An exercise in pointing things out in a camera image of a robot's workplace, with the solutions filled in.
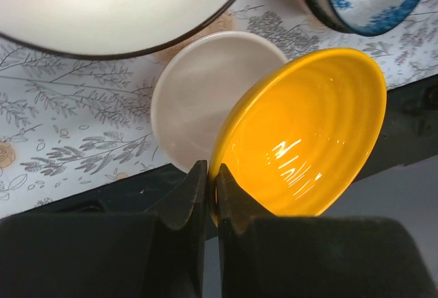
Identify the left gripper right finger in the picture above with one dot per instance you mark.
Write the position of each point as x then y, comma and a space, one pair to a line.
263, 255

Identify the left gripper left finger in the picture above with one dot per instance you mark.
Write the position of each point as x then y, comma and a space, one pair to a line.
138, 237

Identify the yellow orange bowl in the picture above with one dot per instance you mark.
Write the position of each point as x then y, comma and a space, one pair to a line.
297, 139

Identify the teal bowl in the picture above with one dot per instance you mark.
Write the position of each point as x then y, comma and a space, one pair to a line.
105, 28

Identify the floral table mat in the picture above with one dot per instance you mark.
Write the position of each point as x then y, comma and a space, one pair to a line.
119, 92

